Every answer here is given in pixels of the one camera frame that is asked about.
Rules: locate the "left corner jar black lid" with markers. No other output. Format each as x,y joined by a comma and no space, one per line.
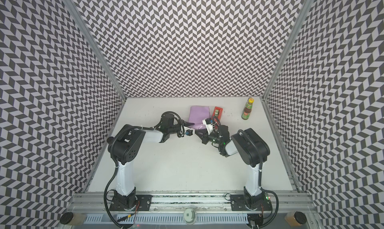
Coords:
73,219

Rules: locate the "round white button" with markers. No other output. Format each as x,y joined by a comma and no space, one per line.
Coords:
190,216

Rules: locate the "corner jar black lid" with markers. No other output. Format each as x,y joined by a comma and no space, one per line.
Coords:
73,219
296,218

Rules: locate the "pink wrapping paper sheet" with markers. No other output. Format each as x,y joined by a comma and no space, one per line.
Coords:
197,115

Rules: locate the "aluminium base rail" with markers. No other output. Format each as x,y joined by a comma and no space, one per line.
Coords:
206,202

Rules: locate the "small jar black lid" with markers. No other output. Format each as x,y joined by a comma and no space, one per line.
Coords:
110,140

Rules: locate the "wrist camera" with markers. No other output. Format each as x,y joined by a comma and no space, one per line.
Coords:
209,124
188,131

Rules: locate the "red tape dispenser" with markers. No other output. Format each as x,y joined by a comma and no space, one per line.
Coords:
217,112

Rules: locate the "right corner jar black lid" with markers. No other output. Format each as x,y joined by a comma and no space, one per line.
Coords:
296,218

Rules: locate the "green sauce bottle yellow cap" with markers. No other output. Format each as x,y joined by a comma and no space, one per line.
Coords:
247,109

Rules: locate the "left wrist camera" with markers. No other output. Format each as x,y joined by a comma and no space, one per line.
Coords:
188,131

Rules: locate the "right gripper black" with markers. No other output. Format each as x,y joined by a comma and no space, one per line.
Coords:
208,136

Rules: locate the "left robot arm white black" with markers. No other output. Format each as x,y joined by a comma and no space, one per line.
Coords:
124,148

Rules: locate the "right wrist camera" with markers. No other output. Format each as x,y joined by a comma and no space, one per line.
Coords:
209,124

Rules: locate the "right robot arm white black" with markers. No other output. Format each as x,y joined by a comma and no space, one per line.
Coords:
253,150

